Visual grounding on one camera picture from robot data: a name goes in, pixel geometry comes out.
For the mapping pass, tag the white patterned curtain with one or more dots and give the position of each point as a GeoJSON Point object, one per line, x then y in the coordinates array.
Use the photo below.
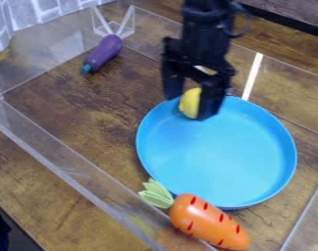
{"type": "Point", "coordinates": [23, 13]}

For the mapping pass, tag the clear acrylic enclosure wall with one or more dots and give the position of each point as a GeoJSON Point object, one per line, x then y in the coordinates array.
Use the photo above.
{"type": "Point", "coordinates": [70, 170]}

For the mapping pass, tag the orange toy carrot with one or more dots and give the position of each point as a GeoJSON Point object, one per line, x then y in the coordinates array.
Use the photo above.
{"type": "Point", "coordinates": [196, 217]}

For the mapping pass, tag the blue round tray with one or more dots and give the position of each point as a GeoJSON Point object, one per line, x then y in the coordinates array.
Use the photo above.
{"type": "Point", "coordinates": [234, 159]}

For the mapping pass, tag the yellow toy lemon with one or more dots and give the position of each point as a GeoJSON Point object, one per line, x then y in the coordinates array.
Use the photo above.
{"type": "Point", "coordinates": [189, 103]}

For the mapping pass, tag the purple toy eggplant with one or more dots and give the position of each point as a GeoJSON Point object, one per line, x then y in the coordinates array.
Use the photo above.
{"type": "Point", "coordinates": [105, 52]}

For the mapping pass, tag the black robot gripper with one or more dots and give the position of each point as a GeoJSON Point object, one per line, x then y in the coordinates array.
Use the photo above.
{"type": "Point", "coordinates": [200, 47]}

